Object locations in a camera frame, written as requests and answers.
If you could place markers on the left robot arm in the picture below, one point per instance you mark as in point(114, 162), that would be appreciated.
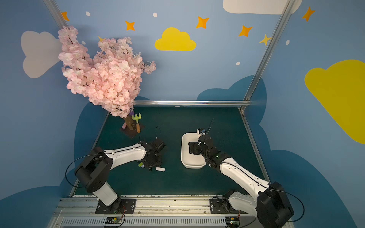
point(93, 172)

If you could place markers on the left circuit board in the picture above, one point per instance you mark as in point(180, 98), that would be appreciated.
point(113, 221)

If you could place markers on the pink cherry blossom tree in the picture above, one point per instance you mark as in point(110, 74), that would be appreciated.
point(110, 79)

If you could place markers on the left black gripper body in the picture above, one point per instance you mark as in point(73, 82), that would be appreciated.
point(151, 162)

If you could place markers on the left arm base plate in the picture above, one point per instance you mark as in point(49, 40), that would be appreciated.
point(120, 206)

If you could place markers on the circuit board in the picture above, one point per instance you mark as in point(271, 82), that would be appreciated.
point(232, 222)
point(113, 221)

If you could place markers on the white storage box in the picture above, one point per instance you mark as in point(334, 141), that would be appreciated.
point(190, 157)

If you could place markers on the black white usb drive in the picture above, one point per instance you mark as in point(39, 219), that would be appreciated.
point(160, 169)

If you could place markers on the green toy rake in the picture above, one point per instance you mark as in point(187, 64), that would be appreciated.
point(136, 118)

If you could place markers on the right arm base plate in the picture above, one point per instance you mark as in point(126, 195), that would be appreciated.
point(221, 206)

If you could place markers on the right circuit board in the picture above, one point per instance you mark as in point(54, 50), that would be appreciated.
point(232, 222)

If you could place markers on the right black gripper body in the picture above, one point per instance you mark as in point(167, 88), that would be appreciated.
point(198, 147)

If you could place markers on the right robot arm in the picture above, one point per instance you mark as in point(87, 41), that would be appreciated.
point(268, 202)

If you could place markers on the aluminium front rail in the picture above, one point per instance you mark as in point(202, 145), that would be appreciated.
point(151, 211)

